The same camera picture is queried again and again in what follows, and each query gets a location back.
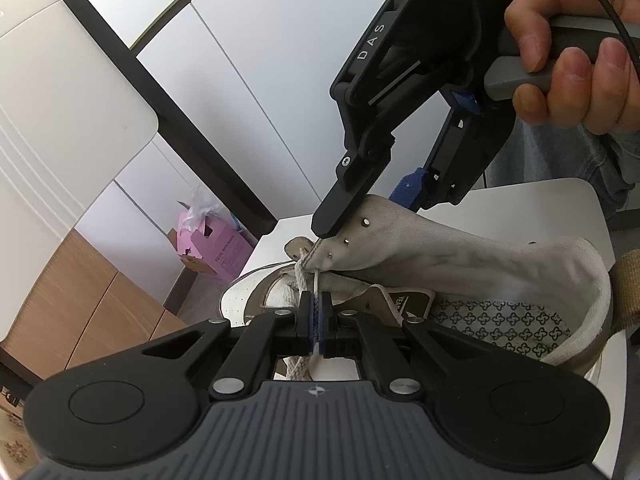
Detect pink cardboard box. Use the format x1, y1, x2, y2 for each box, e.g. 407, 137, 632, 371
167, 200, 256, 283

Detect clear plastic bag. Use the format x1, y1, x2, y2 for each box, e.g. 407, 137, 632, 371
182, 185, 223, 231

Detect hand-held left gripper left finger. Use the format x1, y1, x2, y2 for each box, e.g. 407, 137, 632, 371
135, 292, 321, 401

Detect person's right hand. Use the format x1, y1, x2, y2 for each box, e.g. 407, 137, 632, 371
504, 0, 640, 135

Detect white chair with black frame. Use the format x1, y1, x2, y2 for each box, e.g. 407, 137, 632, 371
0, 0, 631, 396

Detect white and brown sneaker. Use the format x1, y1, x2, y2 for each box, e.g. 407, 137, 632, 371
220, 195, 640, 396

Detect white shoelace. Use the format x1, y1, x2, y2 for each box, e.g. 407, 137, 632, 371
280, 236, 326, 388

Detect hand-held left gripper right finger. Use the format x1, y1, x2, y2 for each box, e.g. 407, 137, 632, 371
320, 292, 493, 401

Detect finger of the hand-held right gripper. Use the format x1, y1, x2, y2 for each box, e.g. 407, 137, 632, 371
311, 87, 402, 239
388, 102, 516, 212

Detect person's grey trousers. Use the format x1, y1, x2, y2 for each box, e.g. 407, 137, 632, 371
487, 120, 640, 231

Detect wooden drawer cabinet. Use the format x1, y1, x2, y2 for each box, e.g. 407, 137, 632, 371
0, 227, 188, 386

